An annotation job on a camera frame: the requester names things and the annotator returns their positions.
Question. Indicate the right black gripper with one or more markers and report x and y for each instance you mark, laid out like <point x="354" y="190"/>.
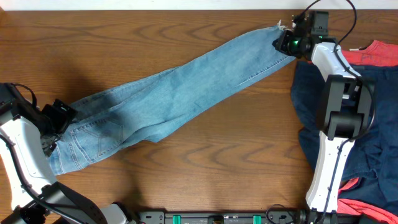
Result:
<point x="282" y="43"/>

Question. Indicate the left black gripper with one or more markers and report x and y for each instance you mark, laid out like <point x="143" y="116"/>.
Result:
<point x="65" y="115"/>

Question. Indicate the light blue jeans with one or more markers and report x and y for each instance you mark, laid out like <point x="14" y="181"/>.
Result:
<point x="152" y="108"/>

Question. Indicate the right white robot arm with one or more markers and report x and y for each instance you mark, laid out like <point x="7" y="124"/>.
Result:
<point x="345" y="113"/>

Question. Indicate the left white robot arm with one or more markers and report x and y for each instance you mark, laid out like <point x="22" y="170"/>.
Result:
<point x="28" y="137"/>

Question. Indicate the red t-shirt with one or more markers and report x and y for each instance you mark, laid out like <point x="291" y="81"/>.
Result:
<point x="370" y="173"/>

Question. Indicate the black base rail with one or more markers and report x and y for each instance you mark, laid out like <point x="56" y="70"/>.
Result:
<point x="275" y="214"/>

